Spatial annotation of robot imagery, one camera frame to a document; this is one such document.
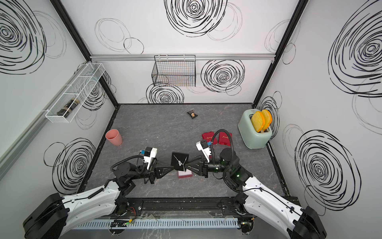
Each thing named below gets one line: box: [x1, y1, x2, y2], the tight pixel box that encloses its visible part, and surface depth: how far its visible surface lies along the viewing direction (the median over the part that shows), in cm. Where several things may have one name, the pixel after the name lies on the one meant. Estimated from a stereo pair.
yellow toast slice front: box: [251, 111, 266, 133], surface depth 86 cm
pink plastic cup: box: [104, 128, 123, 146], surface depth 93 cm
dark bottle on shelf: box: [56, 97, 80, 119], surface depth 69 cm
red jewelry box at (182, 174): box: [178, 168, 193, 179], surface depth 85 cm
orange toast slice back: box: [261, 109, 273, 131], surface depth 85 cm
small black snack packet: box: [186, 110, 198, 120], surface depth 114 cm
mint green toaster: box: [238, 108, 273, 150], surface depth 89 cm
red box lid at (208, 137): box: [201, 131, 218, 145], surface depth 99 cm
